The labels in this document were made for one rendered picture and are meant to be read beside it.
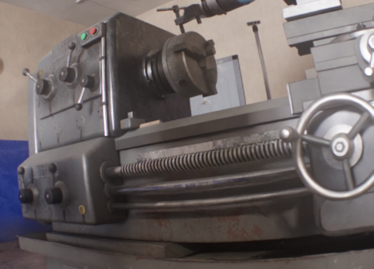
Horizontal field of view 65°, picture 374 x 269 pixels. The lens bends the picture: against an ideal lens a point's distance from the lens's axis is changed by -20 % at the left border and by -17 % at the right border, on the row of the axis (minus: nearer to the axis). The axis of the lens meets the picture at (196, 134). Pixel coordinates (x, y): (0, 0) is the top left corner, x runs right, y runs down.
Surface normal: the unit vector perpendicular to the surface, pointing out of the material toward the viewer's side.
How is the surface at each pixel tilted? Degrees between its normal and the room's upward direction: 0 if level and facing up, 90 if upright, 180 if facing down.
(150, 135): 90
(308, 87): 90
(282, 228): 90
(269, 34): 90
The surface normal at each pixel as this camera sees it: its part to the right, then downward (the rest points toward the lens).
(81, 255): -0.51, -0.04
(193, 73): 0.85, -0.16
